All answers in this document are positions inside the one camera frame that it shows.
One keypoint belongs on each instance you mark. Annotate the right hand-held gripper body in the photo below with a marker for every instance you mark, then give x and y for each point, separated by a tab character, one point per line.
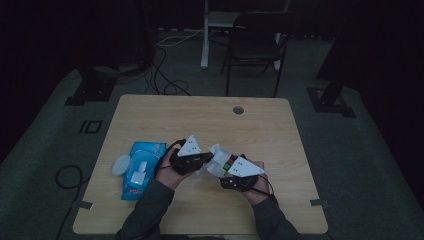
245	171

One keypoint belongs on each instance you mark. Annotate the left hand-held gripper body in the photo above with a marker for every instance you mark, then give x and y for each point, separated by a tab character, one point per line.
186	163

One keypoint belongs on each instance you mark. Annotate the white wet wipe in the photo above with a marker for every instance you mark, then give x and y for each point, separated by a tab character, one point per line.
218	160
138	176

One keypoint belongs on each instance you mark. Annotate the multicoloured puzzle cube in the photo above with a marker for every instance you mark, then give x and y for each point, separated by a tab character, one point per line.
230	164

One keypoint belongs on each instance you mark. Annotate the blue wet wipe pack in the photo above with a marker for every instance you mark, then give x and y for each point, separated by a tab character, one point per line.
146	150

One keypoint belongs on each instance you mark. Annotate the person's left hand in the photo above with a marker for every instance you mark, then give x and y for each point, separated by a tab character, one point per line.
166	176

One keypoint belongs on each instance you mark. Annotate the person's right hand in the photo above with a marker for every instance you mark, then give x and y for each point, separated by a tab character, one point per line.
260	193

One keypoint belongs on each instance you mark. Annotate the grey tape strip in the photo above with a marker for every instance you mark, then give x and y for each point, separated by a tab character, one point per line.
85	205
319	202

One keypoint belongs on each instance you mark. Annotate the black stand with base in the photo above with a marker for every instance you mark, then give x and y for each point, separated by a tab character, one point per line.
330	100

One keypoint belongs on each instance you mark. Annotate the black folding chair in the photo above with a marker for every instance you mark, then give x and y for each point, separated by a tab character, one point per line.
255	43

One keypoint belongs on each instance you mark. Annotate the dark round-base stand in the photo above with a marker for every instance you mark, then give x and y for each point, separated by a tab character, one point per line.
120	68

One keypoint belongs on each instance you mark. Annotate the black stand base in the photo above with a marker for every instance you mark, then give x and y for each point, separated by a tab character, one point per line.
90	90

